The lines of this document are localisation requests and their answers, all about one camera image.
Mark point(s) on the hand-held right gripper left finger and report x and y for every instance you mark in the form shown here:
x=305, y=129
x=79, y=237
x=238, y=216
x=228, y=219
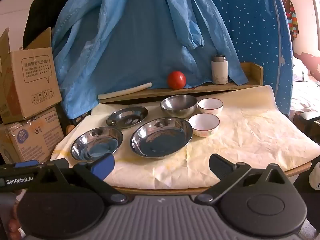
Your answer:
x=105, y=165

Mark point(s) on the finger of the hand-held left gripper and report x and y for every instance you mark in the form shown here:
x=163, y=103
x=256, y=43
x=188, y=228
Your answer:
x=58, y=163
x=26, y=164

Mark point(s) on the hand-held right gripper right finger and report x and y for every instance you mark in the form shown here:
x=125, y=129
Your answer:
x=221, y=166

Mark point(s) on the medium steel plate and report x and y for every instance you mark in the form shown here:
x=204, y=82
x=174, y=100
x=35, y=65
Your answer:
x=95, y=142

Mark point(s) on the white bowl red rim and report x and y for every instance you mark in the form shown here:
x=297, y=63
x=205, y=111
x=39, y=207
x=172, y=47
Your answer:
x=210, y=105
x=203, y=123

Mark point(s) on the small steel plate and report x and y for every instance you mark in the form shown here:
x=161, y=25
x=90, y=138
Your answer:
x=127, y=116

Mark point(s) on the large steel plate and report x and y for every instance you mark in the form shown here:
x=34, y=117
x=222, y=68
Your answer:
x=160, y=138

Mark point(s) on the steel bowl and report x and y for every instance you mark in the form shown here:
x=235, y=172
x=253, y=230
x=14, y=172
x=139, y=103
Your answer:
x=178, y=106

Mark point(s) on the person's left hand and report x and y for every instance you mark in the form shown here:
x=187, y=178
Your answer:
x=13, y=230

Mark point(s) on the taped brown cardboard box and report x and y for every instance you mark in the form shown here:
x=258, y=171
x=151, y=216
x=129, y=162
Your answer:
x=32, y=140

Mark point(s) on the cream paper table cover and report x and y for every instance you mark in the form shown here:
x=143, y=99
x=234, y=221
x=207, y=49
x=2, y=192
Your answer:
x=250, y=135

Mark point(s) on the open brown cardboard box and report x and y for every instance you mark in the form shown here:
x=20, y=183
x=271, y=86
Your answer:
x=30, y=80

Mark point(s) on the wooden shelf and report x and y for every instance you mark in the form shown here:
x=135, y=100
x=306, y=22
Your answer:
x=155, y=93

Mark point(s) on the white bottle panda print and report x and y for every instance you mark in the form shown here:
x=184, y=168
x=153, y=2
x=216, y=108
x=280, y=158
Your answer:
x=315, y=177

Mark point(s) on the white thermos flask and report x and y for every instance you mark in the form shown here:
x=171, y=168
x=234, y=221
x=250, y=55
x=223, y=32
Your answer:
x=220, y=71

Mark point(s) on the red tomato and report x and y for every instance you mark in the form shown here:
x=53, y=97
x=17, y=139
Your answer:
x=176, y=80

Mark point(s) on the bed with white bedding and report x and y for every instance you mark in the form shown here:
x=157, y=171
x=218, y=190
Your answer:
x=306, y=92

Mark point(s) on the light blue jacket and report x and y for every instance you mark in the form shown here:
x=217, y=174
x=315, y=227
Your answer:
x=140, y=42

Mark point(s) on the blue white-dotted tent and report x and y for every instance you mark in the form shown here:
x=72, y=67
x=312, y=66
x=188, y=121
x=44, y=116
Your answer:
x=250, y=30

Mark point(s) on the black garment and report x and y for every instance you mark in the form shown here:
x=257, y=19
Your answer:
x=42, y=10

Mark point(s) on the colourful striped cloth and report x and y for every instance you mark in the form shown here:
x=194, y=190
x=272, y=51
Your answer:
x=292, y=17

